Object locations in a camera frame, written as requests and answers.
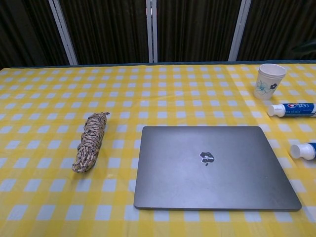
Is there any dark pleated curtain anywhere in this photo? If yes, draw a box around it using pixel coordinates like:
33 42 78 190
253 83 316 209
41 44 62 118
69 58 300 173
0 0 316 69

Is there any braided rope bundle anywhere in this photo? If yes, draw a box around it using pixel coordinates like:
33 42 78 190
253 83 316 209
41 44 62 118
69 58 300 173
72 112 111 173

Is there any white floral paper cup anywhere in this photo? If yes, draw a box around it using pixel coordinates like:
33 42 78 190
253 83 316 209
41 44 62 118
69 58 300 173
253 63 287 101

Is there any silver laptop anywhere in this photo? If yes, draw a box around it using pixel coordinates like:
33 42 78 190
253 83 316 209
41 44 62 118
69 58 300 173
133 125 302 212

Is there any white metal frame post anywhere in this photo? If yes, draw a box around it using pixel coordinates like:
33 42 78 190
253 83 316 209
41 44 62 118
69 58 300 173
228 0 252 62
48 0 79 66
146 0 158 63

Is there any blue tube with white cap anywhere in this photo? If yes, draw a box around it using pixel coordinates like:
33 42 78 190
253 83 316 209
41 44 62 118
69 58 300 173
290 142 316 160

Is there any yellow white checkered tablecloth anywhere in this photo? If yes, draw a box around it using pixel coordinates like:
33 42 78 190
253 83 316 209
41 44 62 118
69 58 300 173
0 63 316 237

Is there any blue white toothpaste tube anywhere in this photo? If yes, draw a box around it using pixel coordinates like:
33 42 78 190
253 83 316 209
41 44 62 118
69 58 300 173
268 103 316 118

